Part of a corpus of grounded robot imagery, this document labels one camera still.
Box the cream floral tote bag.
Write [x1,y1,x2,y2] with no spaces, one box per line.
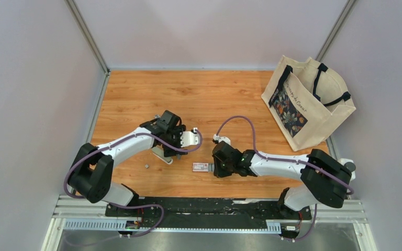
[261,56,356,151]

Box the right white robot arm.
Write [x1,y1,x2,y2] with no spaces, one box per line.
[212,141,356,219]

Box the red white staple box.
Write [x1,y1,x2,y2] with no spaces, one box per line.
[192,163,214,172]

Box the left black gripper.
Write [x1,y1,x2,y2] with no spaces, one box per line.
[162,125,188,158]

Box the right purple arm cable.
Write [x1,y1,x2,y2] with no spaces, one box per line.
[215,116,355,242]

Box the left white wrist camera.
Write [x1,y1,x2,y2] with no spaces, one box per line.
[180,128,201,148]

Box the aluminium frame rail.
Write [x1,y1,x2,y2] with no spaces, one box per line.
[42,196,377,250]

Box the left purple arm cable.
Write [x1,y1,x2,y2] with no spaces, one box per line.
[64,129,204,243]

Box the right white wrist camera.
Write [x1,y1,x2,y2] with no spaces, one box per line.
[213,134,231,145]

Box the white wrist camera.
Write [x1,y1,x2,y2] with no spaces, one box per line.
[180,128,201,148]
[213,134,231,145]

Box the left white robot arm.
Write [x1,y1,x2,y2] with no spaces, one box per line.
[63,110,187,217]

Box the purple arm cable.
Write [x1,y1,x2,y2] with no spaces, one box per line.
[64,129,204,243]
[215,116,355,242]

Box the grey-green stapler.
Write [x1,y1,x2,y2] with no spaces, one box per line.
[151,146,173,165]

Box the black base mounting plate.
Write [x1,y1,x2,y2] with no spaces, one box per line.
[105,197,313,238]

